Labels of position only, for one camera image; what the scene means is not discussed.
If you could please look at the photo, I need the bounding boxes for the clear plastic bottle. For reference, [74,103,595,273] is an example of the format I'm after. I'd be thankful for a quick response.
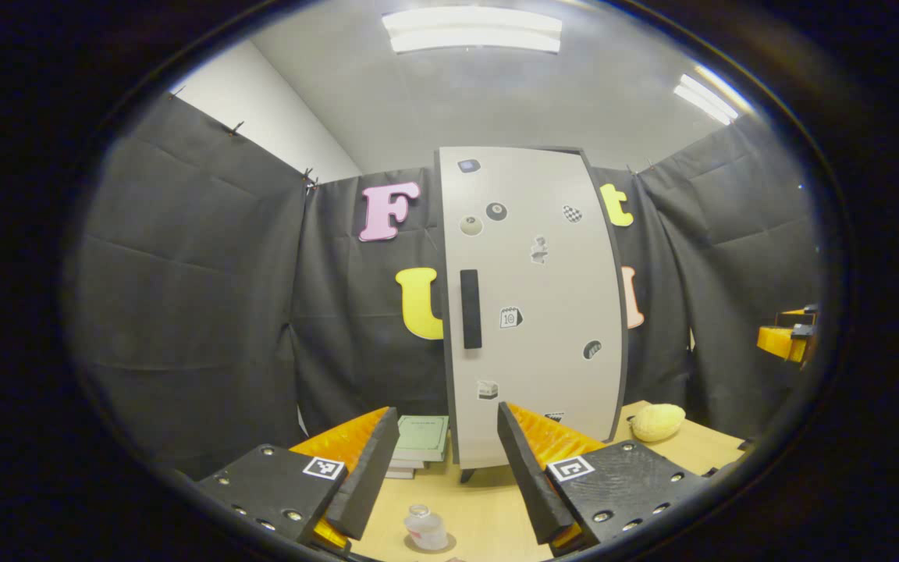
[404,503,449,552]

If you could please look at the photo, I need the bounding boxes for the black backdrop cloth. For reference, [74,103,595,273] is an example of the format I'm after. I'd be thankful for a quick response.
[71,92,825,477]

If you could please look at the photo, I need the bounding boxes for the round brown coaster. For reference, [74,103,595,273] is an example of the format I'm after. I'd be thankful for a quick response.
[404,532,458,555]

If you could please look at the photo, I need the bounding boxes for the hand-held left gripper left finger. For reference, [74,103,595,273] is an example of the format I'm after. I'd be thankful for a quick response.
[196,406,402,559]

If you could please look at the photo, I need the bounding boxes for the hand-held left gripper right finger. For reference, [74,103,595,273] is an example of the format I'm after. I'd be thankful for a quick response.
[498,400,712,557]

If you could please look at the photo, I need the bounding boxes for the green notebook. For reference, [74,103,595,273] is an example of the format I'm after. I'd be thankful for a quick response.
[393,414,450,463]

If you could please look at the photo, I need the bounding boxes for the dark grey cabinet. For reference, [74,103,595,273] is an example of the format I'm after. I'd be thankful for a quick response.
[434,144,630,483]

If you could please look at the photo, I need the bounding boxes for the black cabinet door handle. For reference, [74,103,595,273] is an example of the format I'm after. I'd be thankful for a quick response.
[459,269,483,350]

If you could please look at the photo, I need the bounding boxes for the white cabinet door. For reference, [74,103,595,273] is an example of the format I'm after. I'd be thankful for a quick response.
[435,146,628,471]

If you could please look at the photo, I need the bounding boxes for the long ceiling light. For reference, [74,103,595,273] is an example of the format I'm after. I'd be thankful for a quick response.
[382,6,563,55]
[672,72,755,127]

